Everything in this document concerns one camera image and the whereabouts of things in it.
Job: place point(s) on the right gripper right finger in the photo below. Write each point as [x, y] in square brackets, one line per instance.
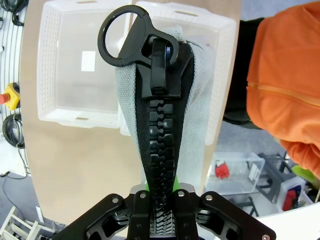
[215, 212]

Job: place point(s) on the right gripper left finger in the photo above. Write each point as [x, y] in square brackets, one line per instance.
[105, 212]

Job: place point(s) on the grey Campus pencil case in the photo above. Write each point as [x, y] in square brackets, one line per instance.
[162, 112]

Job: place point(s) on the clear bin with red tool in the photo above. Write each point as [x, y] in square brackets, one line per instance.
[235, 172]

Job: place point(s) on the clear bin with red contents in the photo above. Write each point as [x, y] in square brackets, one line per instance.
[291, 197]

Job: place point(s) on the white work table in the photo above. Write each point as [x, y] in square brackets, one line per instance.
[295, 225]

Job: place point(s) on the white perforated plastic basket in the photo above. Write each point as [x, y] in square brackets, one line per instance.
[70, 95]
[222, 75]

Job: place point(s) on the yellow emergency stop box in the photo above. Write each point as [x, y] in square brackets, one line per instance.
[11, 96]

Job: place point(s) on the person in orange hoodie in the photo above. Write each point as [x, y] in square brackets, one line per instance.
[287, 75]

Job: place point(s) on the black metal frame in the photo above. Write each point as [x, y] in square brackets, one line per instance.
[273, 170]

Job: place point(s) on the green plastic frame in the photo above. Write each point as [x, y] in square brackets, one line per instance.
[305, 172]

